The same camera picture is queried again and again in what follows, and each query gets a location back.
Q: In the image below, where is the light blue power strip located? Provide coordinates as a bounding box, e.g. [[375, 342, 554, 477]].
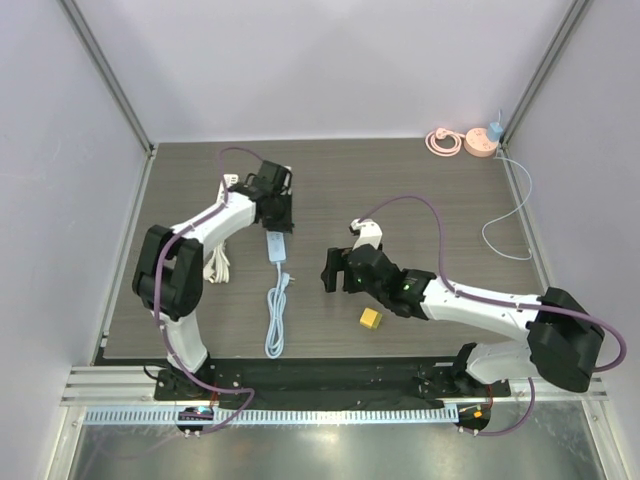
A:
[[264, 231, 291, 360]]

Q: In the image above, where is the yellow plug adapter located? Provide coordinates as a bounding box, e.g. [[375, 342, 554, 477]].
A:
[[359, 308, 382, 331]]

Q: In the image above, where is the white power strip with cord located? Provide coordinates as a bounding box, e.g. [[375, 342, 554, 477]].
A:
[[203, 174, 239, 284]]

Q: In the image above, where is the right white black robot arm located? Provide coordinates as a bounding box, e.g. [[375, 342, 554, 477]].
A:
[[320, 244, 604, 396]]

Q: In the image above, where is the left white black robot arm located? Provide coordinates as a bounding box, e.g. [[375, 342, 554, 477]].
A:
[[132, 161, 294, 400]]

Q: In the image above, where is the pink round power socket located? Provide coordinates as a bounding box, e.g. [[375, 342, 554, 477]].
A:
[[425, 127, 499, 158]]

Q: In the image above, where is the light blue charger plug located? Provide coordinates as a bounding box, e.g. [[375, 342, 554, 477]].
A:
[[487, 121, 504, 143]]

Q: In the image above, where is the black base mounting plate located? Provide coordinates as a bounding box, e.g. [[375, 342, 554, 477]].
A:
[[154, 357, 511, 411]]

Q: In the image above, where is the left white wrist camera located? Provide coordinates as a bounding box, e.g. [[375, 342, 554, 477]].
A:
[[280, 165, 293, 195]]

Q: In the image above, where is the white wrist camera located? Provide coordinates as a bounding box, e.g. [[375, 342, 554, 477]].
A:
[[280, 165, 293, 195], [349, 218, 383, 249]]

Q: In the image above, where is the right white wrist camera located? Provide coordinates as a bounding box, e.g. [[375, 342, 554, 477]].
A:
[[349, 218, 383, 249]]

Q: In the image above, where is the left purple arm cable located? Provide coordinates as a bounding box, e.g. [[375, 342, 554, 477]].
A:
[[152, 147, 264, 436]]

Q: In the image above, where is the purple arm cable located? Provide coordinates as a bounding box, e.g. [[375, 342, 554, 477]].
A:
[[152, 147, 264, 436], [357, 194, 629, 439]]

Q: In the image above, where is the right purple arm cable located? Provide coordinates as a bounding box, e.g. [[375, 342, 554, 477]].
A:
[[357, 194, 629, 439]]

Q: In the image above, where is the white charger cable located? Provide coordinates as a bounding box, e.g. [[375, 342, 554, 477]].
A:
[[481, 108, 533, 261]]

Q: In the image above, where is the white slotted cable duct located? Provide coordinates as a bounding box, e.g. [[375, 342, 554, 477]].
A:
[[83, 404, 459, 427]]

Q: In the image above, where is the left aluminium frame post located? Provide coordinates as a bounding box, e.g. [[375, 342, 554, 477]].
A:
[[57, 0, 154, 157]]

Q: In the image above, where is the aluminium frame post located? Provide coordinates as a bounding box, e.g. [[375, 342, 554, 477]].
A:
[[57, 0, 154, 157], [501, 0, 592, 147]]

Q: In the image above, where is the right aluminium frame post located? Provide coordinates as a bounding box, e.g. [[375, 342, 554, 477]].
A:
[[501, 0, 592, 147]]

